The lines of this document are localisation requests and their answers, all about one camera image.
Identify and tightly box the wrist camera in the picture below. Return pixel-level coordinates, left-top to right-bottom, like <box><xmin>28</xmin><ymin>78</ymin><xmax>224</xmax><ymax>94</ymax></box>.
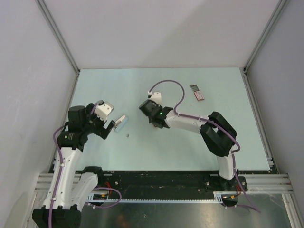
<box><xmin>148</xmin><ymin>92</ymin><xmax>162</xmax><ymax>106</ymax></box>
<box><xmin>94</xmin><ymin>101</ymin><xmax>114</xmax><ymax>122</ymax></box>

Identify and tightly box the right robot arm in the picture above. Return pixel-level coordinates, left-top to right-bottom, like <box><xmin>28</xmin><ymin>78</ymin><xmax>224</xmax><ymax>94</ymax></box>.
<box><xmin>139</xmin><ymin>99</ymin><xmax>237</xmax><ymax>191</ymax></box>

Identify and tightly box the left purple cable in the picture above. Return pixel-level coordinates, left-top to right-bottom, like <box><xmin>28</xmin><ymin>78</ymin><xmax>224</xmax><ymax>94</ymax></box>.
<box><xmin>47</xmin><ymin>100</ymin><xmax>122</xmax><ymax>228</ymax></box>

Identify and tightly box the right aluminium frame post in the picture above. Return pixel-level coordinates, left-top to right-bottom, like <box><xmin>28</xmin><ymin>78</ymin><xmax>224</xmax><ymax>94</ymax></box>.
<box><xmin>243</xmin><ymin>0</ymin><xmax>288</xmax><ymax>72</ymax></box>

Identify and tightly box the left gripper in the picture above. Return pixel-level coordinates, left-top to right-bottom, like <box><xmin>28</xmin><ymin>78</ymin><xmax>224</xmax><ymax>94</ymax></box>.
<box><xmin>82</xmin><ymin>103</ymin><xmax>115</xmax><ymax>139</ymax></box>

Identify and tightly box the left aluminium frame post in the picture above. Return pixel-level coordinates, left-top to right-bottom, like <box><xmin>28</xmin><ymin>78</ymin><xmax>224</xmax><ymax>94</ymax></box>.
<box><xmin>35</xmin><ymin>0</ymin><xmax>80</xmax><ymax>74</ymax></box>

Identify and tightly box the light blue white stapler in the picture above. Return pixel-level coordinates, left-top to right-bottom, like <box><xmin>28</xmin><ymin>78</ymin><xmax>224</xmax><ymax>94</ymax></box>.
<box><xmin>114</xmin><ymin>115</ymin><xmax>129</xmax><ymax>133</ymax></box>

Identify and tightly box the right aluminium rail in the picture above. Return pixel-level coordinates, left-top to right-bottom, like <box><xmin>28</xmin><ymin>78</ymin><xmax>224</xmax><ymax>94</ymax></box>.
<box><xmin>244</xmin><ymin>174</ymin><xmax>293</xmax><ymax>194</ymax></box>

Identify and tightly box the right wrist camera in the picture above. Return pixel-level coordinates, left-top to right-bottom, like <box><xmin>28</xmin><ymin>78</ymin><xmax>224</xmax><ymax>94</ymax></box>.
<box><xmin>148</xmin><ymin>92</ymin><xmax>162</xmax><ymax>106</ymax></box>

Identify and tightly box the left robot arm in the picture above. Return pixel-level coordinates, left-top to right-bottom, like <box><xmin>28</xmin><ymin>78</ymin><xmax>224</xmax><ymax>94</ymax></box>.
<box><xmin>32</xmin><ymin>100</ymin><xmax>115</xmax><ymax>228</ymax></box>

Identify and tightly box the slotted cable duct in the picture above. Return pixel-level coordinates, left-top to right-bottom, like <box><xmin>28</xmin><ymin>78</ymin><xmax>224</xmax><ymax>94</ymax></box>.
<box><xmin>87</xmin><ymin>192</ymin><xmax>238</xmax><ymax>204</ymax></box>

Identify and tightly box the aluminium frame post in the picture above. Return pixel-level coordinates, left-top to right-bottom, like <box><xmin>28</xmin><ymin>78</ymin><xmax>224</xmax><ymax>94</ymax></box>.
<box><xmin>35</xmin><ymin>0</ymin><xmax>80</xmax><ymax>74</ymax></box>
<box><xmin>243</xmin><ymin>0</ymin><xmax>288</xmax><ymax>72</ymax></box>

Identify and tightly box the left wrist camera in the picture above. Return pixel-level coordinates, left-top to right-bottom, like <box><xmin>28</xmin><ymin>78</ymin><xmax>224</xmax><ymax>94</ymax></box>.
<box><xmin>94</xmin><ymin>101</ymin><xmax>114</xmax><ymax>122</ymax></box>

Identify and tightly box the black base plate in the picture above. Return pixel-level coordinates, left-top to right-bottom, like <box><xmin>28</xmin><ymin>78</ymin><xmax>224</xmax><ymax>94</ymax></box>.
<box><xmin>73</xmin><ymin>171</ymin><xmax>248</xmax><ymax>200</ymax></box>

